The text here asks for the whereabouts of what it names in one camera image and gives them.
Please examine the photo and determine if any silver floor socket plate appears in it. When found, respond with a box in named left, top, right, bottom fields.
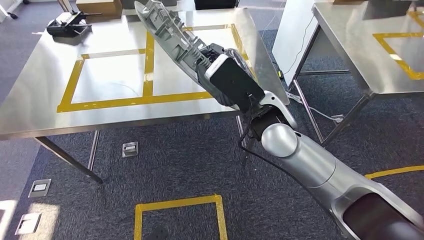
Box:
left=121, top=141, right=139, bottom=159
left=14, top=212, right=42, bottom=236
left=28, top=178, right=52, bottom=199

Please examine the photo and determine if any white board panel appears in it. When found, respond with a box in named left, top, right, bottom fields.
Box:
left=271, top=0, right=322, bottom=88

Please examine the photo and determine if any black case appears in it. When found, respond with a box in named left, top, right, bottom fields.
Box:
left=193, top=0, right=240, bottom=11

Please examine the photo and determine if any steel workbench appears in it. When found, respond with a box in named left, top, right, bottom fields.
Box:
left=288, top=0, right=424, bottom=148
left=0, top=7, right=291, bottom=185

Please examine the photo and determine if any metal tripod pole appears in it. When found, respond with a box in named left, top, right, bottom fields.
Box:
left=56, top=0, right=74, bottom=15

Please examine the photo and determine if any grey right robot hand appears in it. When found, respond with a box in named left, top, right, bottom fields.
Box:
left=195, top=43, right=254, bottom=91

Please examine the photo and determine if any white floor cable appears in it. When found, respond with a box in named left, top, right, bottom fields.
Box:
left=285, top=92, right=346, bottom=124

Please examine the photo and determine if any thin green cable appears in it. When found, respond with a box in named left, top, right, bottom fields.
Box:
left=277, top=13, right=316, bottom=79

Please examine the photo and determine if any grey wheel hubcap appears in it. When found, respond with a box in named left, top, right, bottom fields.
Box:
left=134, top=0, right=229, bottom=87

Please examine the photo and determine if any brown cardboard box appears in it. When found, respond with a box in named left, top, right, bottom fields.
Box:
left=75, top=0, right=123, bottom=21

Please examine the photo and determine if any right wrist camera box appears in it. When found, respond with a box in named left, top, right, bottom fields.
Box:
left=204, top=53, right=266, bottom=112

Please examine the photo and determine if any white rolling stand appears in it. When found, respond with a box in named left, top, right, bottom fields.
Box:
left=0, top=0, right=30, bottom=20

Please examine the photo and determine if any black remote controller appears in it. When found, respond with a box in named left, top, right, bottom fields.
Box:
left=46, top=9, right=104, bottom=38

